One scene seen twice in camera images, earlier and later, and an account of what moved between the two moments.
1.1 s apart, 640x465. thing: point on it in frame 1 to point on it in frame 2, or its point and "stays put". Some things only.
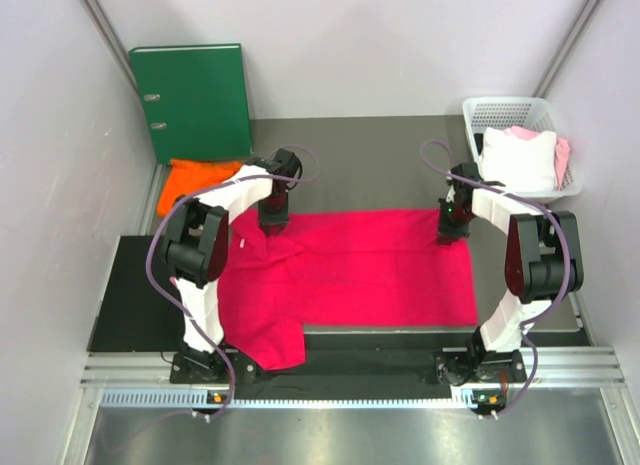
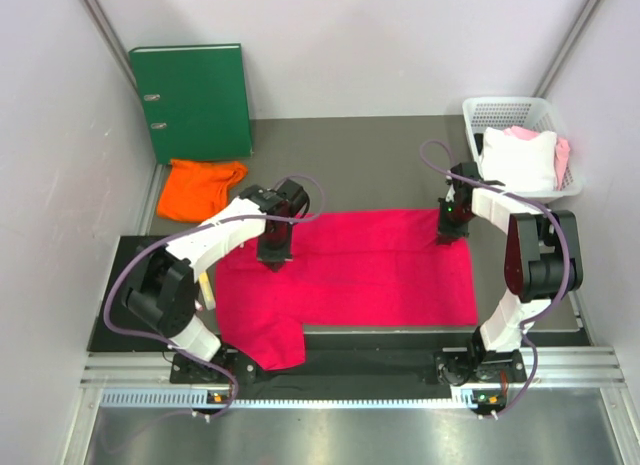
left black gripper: [279, 220] to [273, 259]
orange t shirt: [184, 177] stays put
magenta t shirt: [339, 267] stays put
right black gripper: [446, 233] stays put
